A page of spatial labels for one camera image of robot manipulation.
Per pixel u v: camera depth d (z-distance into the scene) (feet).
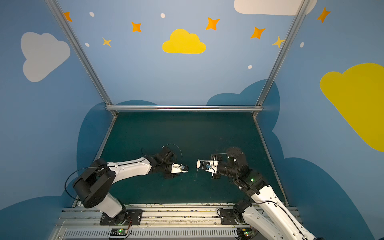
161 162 2.31
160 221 2.42
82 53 2.81
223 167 1.93
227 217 2.45
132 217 2.45
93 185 1.47
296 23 2.44
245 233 2.35
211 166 1.82
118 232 2.31
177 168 2.51
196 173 1.94
